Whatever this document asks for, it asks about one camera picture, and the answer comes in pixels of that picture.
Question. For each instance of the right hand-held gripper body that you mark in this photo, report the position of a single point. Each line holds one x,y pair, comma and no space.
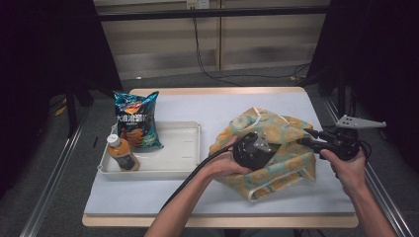
342,141

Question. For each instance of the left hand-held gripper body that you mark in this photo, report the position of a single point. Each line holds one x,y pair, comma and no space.
250,154

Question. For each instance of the orange-print fabric bag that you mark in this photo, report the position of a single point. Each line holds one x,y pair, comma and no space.
290,164

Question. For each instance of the white plastic tray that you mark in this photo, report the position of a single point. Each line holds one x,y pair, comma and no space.
178,148

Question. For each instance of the blue chips bag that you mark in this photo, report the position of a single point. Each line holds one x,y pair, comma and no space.
135,125

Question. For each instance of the orange drink bottle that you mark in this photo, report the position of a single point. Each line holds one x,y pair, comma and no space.
125,158

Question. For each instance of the person's left hand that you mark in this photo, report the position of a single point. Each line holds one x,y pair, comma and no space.
220,164

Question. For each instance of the person's right hand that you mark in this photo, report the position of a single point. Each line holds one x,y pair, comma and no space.
346,174

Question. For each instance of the white table sheet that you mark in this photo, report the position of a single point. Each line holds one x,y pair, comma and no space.
204,108

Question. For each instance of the black curtain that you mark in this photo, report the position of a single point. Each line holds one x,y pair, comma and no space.
39,49
378,49

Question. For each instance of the black horizontal bar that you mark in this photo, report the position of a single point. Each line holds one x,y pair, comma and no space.
197,13

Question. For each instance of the black stand leg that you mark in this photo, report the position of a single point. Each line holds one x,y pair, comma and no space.
70,112

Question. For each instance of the metal floor rail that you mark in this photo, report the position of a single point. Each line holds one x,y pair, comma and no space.
49,187
387,199

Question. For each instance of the white wall socket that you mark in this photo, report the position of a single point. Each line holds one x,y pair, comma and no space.
197,4

